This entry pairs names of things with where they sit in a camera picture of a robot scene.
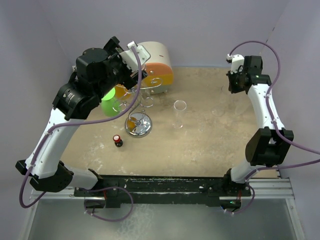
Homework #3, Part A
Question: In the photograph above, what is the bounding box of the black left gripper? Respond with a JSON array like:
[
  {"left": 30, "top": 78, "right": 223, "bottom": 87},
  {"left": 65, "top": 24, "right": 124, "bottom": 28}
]
[{"left": 94, "top": 37, "right": 147, "bottom": 100}]

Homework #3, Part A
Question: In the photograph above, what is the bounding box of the orange plastic wine glass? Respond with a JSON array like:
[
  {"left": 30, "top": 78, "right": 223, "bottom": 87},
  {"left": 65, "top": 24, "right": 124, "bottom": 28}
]
[{"left": 114, "top": 84, "right": 131, "bottom": 101}]

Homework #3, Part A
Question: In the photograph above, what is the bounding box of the green plastic wine glass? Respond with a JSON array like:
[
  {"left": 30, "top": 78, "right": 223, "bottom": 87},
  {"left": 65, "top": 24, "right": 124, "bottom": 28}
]
[{"left": 101, "top": 88, "right": 120, "bottom": 117}]

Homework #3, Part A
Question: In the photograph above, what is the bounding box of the clear flute glass front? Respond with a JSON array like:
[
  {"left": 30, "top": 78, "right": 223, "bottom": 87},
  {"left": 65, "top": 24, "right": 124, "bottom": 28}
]
[{"left": 172, "top": 100, "right": 187, "bottom": 129}]

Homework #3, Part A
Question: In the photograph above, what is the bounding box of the clear flute glass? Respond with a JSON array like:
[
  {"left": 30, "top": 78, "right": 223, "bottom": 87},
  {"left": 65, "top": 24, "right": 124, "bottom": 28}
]
[
  {"left": 232, "top": 92, "right": 251, "bottom": 116},
  {"left": 172, "top": 100, "right": 187, "bottom": 129},
  {"left": 211, "top": 86, "right": 225, "bottom": 117}
]

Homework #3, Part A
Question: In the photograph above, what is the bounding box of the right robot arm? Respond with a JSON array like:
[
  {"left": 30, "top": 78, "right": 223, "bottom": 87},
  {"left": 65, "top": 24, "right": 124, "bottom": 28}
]
[{"left": 222, "top": 54, "right": 294, "bottom": 196}]

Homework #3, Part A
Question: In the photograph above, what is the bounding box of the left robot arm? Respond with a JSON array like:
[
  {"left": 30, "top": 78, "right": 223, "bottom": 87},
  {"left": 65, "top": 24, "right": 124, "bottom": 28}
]
[{"left": 15, "top": 36, "right": 151, "bottom": 196}]

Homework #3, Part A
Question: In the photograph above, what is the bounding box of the chrome wine glass rack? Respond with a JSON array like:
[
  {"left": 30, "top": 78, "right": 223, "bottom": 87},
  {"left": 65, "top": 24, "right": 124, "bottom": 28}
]
[{"left": 117, "top": 79, "right": 155, "bottom": 138}]

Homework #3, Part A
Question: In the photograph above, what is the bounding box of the white round drawer cabinet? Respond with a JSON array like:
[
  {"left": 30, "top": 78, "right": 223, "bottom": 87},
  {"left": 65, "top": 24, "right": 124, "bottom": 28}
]
[{"left": 139, "top": 41, "right": 174, "bottom": 95}]

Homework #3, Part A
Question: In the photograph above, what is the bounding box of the small red-capped bottle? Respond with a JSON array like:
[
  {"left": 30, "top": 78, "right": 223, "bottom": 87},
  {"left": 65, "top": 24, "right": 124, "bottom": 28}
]
[{"left": 112, "top": 134, "right": 123, "bottom": 148}]

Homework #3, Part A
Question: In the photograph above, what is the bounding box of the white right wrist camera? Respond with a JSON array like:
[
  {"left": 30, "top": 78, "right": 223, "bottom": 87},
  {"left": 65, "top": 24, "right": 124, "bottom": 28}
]
[{"left": 226, "top": 54, "right": 245, "bottom": 75}]

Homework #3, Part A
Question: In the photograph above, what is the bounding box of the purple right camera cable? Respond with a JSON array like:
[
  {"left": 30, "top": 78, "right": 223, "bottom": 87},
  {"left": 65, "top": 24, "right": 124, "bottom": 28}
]
[{"left": 228, "top": 41, "right": 320, "bottom": 216}]

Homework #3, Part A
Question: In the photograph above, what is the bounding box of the purple camera cable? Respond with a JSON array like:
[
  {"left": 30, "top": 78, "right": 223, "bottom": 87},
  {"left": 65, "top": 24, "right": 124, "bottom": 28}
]
[
  {"left": 19, "top": 46, "right": 143, "bottom": 209},
  {"left": 228, "top": 41, "right": 320, "bottom": 216}
]

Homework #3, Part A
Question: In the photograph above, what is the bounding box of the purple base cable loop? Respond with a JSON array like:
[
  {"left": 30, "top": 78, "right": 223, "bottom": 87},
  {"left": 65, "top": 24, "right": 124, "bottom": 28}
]
[{"left": 83, "top": 184, "right": 135, "bottom": 222}]

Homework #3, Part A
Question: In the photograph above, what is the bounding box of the black mounting rail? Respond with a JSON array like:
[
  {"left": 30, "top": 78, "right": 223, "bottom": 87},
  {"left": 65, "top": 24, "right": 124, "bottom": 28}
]
[{"left": 74, "top": 175, "right": 251, "bottom": 209}]

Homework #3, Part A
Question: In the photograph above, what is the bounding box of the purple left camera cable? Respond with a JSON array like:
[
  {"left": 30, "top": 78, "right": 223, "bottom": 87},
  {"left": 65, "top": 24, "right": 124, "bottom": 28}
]
[{"left": 19, "top": 46, "right": 143, "bottom": 209}]

